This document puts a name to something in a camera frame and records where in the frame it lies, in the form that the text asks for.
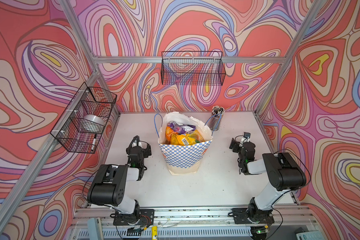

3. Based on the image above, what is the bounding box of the silver bowl in basket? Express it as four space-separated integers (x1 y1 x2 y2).
84 115 105 126

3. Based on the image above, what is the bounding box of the checkered paper bag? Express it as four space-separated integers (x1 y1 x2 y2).
155 112 215 176

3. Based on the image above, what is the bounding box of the black marker in basket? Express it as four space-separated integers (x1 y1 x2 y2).
91 134 97 152

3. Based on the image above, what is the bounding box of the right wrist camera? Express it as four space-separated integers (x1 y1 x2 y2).
240 132 251 144

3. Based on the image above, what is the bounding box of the black wire basket left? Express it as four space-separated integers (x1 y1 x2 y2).
50 83 117 154

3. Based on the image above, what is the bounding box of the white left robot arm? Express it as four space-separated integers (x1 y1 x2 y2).
87 136 152 218

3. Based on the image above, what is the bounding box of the black wire basket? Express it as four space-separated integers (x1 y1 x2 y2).
161 50 226 86
50 83 117 154

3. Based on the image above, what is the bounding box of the purple berries snack bag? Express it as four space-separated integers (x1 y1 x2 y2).
167 122 196 134

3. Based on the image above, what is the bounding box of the cup of straws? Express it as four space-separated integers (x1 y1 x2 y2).
208 106 225 131

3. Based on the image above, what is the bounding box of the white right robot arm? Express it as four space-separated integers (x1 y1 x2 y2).
229 138 307 222

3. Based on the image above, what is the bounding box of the yellow mango snack bag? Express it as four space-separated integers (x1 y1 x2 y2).
170 130 205 146

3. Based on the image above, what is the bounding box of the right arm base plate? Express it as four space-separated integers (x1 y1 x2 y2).
228 208 275 225

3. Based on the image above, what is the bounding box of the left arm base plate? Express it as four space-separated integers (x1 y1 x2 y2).
110 209 155 227

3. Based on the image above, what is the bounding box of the orange snack bag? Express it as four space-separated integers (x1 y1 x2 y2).
165 126 173 144

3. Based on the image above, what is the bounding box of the black wire basket back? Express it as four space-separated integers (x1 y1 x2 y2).
161 50 226 86

